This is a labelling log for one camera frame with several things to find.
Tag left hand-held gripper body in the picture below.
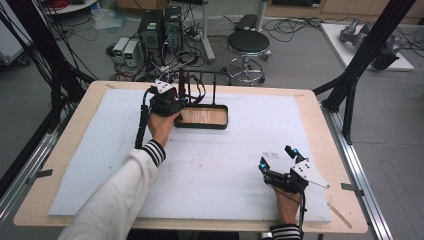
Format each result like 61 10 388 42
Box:
147 78 186 118

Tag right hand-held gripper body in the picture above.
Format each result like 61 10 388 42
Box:
264 158 331 195

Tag black rack with wooden tray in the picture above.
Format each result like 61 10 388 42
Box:
172 69 232 131

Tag person's left hand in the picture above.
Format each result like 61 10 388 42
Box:
146 110 184 148

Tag person's right hand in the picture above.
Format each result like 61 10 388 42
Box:
272 185 302 226

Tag computer tower and boxes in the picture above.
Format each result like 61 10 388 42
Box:
105 6 234 84

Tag white foam mat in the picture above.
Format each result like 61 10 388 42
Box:
47 87 333 225

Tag thin wooden stick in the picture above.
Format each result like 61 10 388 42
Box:
327 201 354 230

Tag white power supply unit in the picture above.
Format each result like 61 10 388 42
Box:
111 36 131 65
122 39 141 68

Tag black computer tower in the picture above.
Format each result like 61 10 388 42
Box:
137 9 165 66
162 5 185 54

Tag grey metal stand leg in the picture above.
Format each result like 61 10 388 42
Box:
198 0 218 65

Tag black round stool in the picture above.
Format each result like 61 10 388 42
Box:
221 29 273 85

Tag flat black box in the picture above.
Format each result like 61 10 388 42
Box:
233 13 260 33

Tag clear plastic bag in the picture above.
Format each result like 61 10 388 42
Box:
90 7 129 32

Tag white floor board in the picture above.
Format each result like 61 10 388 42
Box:
319 21 416 73

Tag white round table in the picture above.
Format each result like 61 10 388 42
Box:
42 0 100 16

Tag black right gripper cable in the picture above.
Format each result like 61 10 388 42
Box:
297 189 309 238

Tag grey metal bracket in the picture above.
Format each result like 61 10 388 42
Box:
25 168 54 186
340 181 365 198

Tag aluminium frame rail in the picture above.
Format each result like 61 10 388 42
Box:
0 99 78 221
319 99 395 240

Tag black metal frame post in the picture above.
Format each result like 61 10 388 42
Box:
0 0 96 134
312 0 418 146

